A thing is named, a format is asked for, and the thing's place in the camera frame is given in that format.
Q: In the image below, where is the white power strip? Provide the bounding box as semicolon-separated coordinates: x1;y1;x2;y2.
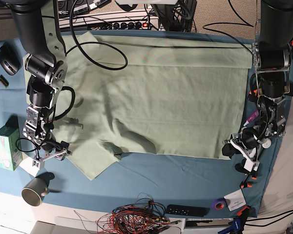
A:
72;14;161;31

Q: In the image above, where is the red black wire bundle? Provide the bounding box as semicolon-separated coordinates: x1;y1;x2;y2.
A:
73;192;182;234

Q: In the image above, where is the green tissue box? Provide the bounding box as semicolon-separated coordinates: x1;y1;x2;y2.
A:
0;125;22;171

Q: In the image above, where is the black computer mouse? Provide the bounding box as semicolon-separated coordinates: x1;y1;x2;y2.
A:
0;43;21;76

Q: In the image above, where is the light green T-shirt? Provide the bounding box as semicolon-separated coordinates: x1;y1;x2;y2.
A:
53;32;252;179

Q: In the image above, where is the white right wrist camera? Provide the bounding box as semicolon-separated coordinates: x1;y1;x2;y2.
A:
32;147;73;170

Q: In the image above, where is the white paper sheet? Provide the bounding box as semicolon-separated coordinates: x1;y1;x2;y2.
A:
19;157;41;177

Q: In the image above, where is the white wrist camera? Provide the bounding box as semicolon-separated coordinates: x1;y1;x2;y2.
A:
223;133;260;172
32;147;73;170

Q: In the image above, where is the white round cap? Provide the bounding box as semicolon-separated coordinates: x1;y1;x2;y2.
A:
262;139;272;149

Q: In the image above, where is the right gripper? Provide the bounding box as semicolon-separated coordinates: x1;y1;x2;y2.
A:
36;135;69;161

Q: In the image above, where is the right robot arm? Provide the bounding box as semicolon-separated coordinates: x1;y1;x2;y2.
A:
9;0;247;163

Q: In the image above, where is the small brass battery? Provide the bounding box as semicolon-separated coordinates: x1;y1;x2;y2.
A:
0;75;9;88

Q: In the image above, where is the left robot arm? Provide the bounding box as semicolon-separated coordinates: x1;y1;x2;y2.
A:
99;0;293;156

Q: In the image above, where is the purple tape roll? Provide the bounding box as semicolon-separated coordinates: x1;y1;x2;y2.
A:
210;198;228;210

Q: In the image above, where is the black remote control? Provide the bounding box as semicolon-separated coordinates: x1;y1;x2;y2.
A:
166;204;209;217

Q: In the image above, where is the blue orange spring clamp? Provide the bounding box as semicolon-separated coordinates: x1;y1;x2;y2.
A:
218;206;251;234

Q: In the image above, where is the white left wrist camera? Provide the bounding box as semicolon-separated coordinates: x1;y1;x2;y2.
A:
223;133;260;172

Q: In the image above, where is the purple glue tube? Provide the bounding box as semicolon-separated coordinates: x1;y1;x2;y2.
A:
243;110;259;126

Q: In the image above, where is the blue table cloth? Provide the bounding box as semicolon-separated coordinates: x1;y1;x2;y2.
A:
0;41;293;216

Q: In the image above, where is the white paper card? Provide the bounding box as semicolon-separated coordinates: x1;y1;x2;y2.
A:
224;189;246;212

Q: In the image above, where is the black orange bar clamp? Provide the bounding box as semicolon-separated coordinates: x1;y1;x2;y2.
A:
235;163;257;189

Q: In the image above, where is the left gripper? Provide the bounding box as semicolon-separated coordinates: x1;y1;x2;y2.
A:
222;127;263;157

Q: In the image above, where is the black square box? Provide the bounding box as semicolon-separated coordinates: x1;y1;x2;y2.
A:
288;82;293;97

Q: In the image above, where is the grey ceramic mug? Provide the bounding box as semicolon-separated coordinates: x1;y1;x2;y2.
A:
21;178;49;207

